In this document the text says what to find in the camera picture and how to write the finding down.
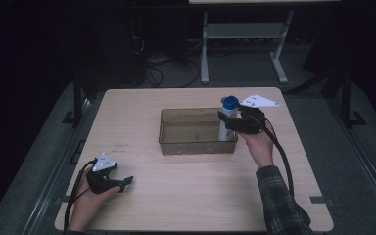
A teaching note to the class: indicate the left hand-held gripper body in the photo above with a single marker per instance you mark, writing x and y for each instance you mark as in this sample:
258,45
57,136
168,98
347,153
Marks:
99,182

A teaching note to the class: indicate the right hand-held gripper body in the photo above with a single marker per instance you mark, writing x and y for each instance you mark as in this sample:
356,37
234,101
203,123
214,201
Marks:
253,121

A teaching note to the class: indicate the white bottle with blue cap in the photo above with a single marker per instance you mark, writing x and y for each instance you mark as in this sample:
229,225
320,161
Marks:
230,103

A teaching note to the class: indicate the brown translucent plastic box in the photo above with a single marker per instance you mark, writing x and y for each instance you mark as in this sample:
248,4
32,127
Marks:
189,132

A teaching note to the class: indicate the person's left hand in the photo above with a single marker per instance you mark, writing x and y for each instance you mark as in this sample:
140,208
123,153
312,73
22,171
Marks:
88,202

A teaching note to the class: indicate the person's right hand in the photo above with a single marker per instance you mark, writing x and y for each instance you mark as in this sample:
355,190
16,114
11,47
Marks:
261,147

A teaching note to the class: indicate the grey metal stand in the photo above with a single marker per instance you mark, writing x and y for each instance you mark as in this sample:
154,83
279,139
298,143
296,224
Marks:
243,30

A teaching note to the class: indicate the metal floor rail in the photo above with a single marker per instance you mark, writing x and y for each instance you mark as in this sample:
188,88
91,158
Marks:
362,156
50,182

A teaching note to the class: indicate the black metal post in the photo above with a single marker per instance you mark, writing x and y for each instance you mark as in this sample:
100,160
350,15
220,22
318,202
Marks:
346,101
77,101

